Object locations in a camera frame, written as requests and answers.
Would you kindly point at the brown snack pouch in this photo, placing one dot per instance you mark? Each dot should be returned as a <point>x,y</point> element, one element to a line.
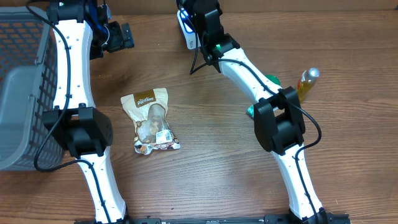
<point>148,110</point>

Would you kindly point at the yellow dish soap bottle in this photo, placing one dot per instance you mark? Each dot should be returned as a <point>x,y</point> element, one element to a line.
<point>306,82</point>

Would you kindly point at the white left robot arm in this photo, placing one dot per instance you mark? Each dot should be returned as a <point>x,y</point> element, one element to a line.
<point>84,31</point>

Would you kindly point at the white barcode scanner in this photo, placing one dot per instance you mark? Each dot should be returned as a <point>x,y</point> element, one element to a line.
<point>191,39</point>

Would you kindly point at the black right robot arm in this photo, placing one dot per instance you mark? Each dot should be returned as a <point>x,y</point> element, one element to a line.
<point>278,117</point>

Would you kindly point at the grey plastic basket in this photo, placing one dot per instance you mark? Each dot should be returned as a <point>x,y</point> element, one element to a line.
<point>28,86</point>

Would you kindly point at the teal tissue pack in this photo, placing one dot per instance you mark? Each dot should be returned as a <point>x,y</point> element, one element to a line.
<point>250,111</point>

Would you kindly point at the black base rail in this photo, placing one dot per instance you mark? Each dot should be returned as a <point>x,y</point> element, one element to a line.
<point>267,219</point>

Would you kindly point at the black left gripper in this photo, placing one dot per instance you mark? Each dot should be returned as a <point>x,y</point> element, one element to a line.
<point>119,43</point>

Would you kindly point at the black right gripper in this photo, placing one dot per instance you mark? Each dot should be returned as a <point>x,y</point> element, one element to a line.
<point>196,25</point>

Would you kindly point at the green lid jar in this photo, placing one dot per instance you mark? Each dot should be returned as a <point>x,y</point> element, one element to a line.
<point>273,79</point>

